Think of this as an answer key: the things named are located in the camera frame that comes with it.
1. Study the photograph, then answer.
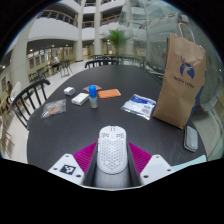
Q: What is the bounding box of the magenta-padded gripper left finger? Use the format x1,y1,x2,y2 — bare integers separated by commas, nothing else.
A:
48,142,100,187

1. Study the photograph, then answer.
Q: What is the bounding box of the small white box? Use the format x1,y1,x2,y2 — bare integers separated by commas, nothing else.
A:
63,86,76,97

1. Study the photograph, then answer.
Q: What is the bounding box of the black wooden spindle chair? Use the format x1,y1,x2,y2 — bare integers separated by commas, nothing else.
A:
10,78,52,130

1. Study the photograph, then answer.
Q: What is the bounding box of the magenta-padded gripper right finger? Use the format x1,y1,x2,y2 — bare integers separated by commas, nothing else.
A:
126,142,175,187

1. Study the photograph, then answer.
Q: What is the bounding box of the black curved-back chair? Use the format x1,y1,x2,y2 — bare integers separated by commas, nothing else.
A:
84,58,121,70

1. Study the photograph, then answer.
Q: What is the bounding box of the small bottle with blue cap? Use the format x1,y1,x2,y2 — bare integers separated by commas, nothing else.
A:
88,85,99,110

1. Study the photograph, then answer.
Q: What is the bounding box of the orange cloth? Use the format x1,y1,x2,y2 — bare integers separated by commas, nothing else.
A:
97,88,122,100

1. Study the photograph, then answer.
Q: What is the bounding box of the white perforated computer mouse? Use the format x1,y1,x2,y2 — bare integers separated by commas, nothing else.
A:
94,125,132,190

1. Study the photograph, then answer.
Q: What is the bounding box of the large white cylindrical exhibit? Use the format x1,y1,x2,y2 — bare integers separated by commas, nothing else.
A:
143,12,192,44

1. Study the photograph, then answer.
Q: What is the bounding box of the flat white box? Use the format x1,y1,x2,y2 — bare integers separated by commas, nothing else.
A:
71,92,90,107

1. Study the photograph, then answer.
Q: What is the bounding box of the person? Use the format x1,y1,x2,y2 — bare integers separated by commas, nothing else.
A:
49,54,62,73
5,80,14,98

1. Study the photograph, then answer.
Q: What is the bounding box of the green potted palm plant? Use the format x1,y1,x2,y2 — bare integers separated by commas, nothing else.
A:
101,29,131,56

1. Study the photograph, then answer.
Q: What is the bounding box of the brown paper bag blue print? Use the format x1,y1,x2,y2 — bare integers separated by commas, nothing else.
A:
152,22,208,130

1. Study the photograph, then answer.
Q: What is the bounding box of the pink flat packet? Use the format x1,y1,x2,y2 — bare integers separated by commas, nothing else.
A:
82,84,103,93

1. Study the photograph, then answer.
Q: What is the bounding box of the grey fabric pouch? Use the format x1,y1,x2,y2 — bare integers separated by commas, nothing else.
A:
183,125,199,153

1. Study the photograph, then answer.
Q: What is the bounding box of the white blue plastic packet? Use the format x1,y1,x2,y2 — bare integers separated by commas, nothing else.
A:
120,93,157,121

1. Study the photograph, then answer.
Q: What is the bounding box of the clear bag with brown contents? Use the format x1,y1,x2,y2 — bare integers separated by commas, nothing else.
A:
40,98,67,120

